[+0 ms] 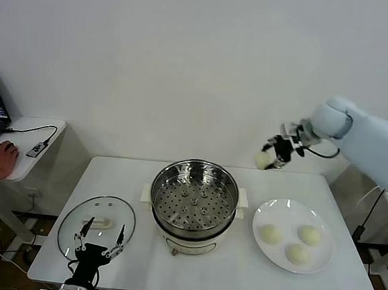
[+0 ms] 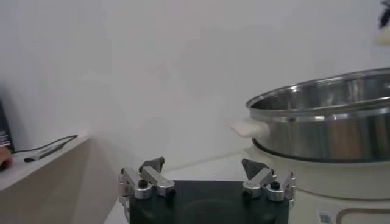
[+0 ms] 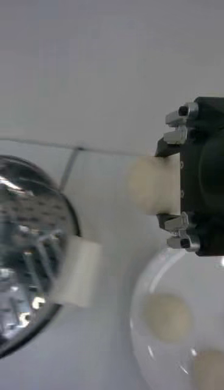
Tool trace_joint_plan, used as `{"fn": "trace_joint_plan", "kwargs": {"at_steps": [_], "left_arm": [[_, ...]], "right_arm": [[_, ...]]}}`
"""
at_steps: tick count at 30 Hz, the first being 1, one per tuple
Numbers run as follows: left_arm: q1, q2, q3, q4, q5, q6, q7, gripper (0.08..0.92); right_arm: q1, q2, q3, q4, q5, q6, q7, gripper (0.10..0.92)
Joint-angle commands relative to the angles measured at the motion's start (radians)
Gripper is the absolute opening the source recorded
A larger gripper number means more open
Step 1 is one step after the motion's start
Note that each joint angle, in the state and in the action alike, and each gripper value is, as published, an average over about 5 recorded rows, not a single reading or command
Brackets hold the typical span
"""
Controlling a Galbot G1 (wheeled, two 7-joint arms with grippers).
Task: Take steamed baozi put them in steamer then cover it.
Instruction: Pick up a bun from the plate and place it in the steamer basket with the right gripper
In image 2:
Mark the cream electric cooker pot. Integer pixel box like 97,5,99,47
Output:
242,145,390,224

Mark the grey usb hub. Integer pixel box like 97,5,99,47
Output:
24,142,66,163

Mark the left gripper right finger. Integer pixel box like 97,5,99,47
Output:
241,158,297,209

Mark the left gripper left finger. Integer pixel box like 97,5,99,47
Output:
117,156,177,222

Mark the black usb hub cable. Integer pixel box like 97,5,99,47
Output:
13,134,79,155

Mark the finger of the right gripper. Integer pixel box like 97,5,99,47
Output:
379,0,390,30

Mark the person's hand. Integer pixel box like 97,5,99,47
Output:
0,146,13,171

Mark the white side table with mouse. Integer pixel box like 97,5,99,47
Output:
0,133,122,224

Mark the black laptop with dark screen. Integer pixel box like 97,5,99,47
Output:
0,100,15,153

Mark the stainless steel steamer basket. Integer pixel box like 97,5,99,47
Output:
231,67,390,162

